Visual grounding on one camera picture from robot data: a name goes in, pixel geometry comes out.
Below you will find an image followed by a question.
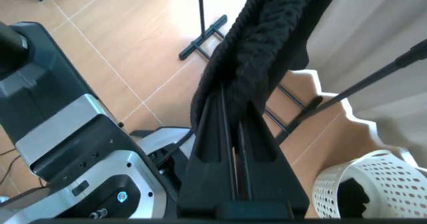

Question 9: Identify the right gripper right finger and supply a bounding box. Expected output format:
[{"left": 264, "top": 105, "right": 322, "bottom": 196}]
[{"left": 237, "top": 101, "right": 310, "bottom": 218}]

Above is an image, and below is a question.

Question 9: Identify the white laundry basket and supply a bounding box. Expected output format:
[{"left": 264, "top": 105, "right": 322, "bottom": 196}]
[{"left": 312, "top": 149, "right": 427, "bottom": 220}]

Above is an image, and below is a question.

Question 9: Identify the black knitted garment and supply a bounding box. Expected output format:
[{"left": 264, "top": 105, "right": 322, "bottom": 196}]
[{"left": 189, "top": 0, "right": 344, "bottom": 132}]

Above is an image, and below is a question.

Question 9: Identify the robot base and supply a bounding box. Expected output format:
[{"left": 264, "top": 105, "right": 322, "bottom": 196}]
[{"left": 0, "top": 21, "right": 201, "bottom": 220}]

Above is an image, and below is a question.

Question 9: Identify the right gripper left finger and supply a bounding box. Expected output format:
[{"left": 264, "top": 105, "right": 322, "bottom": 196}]
[{"left": 176, "top": 83, "right": 238, "bottom": 218}]

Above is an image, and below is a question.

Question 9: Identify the black clothes rack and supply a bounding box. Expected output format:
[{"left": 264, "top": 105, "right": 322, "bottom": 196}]
[{"left": 178, "top": 0, "right": 427, "bottom": 145}]

